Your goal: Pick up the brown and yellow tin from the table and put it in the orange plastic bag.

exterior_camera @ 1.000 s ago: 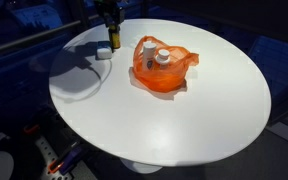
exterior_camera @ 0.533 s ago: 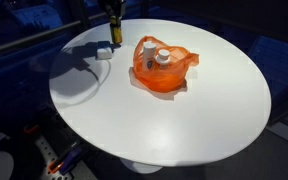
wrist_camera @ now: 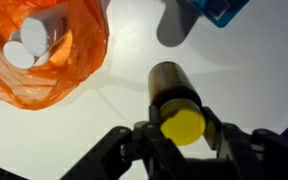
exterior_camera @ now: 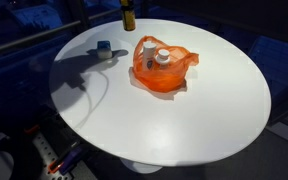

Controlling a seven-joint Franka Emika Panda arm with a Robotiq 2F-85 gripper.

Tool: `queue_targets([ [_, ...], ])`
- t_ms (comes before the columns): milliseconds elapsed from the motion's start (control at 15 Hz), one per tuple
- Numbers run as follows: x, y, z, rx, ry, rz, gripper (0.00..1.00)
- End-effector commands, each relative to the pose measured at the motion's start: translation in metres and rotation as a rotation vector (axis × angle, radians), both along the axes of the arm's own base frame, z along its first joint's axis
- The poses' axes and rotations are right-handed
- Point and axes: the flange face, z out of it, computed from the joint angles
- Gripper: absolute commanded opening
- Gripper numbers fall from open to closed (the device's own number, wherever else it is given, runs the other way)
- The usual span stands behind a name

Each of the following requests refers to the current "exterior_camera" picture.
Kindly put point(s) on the brown bottle yellow cap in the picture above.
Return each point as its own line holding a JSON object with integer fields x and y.
{"x": 128, "y": 18}

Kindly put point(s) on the orange plastic bag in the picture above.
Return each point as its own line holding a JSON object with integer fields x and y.
{"x": 160, "y": 80}

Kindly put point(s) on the tall white bottle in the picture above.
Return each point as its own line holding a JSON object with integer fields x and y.
{"x": 149, "y": 53}

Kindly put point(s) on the short white bottle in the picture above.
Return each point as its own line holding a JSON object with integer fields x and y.
{"x": 163, "y": 56}

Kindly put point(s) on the blue and white small box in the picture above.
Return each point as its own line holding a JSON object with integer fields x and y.
{"x": 104, "y": 50}

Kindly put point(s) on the orange and purple clamp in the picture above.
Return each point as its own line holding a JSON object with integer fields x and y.
{"x": 69, "y": 161}

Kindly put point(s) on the perforated metal plate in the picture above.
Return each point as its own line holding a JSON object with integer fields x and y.
{"x": 45, "y": 151}

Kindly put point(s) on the dark metal railing bar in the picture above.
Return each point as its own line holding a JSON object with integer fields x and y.
{"x": 34, "y": 37}

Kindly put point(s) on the blue chair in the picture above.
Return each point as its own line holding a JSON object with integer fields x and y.
{"x": 277, "y": 63}

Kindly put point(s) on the white table pedestal base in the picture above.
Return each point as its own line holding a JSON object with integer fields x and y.
{"x": 140, "y": 166}

